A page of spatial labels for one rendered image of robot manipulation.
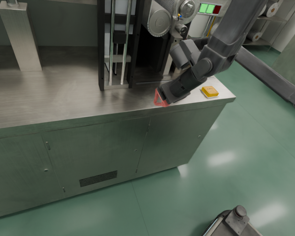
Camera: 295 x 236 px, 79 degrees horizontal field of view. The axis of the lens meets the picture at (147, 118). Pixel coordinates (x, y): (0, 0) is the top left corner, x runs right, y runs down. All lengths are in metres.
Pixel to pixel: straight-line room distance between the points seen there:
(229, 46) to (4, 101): 0.81
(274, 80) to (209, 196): 1.20
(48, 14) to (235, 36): 0.99
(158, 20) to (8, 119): 0.75
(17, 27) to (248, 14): 0.83
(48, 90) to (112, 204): 0.98
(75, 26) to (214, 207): 1.66
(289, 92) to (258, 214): 1.33
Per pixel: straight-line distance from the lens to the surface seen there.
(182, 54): 0.52
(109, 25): 0.79
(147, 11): 0.96
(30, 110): 0.83
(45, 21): 1.23
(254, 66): 0.84
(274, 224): 2.00
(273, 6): 5.18
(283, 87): 0.82
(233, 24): 0.44
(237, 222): 1.45
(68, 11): 1.21
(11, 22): 0.96
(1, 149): 0.93
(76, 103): 0.82
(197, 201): 1.69
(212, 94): 1.04
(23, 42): 0.99
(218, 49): 0.44
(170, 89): 0.56
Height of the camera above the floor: 1.44
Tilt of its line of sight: 44 degrees down
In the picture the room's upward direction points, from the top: 14 degrees clockwise
